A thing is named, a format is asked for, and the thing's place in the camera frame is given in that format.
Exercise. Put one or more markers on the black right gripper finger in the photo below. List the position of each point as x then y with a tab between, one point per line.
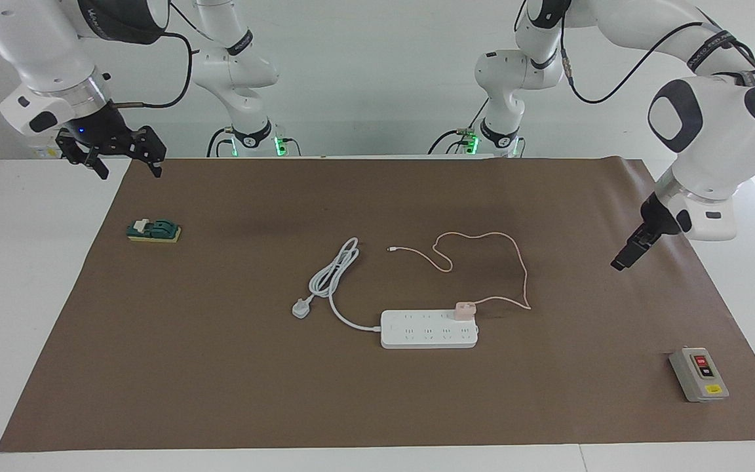
153	149
92	162

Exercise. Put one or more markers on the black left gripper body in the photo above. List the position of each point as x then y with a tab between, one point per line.
662	219

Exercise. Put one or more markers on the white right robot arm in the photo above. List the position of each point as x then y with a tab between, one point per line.
37	52

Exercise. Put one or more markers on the grey push button switch box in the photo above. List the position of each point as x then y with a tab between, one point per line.
698	375

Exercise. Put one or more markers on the white power strip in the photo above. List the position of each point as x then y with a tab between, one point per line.
423	333

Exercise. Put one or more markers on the brown table mat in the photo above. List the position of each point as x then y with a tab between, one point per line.
220	393

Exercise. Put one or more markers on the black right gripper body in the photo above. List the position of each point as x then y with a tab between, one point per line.
102	131

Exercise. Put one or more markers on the pink charger block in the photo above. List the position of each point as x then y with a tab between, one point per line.
465	312

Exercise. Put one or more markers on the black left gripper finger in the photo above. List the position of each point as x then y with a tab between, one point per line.
646	244
632	242

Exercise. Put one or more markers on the green knife switch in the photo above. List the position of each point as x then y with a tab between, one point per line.
154	231

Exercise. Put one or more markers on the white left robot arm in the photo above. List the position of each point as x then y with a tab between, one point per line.
718	131

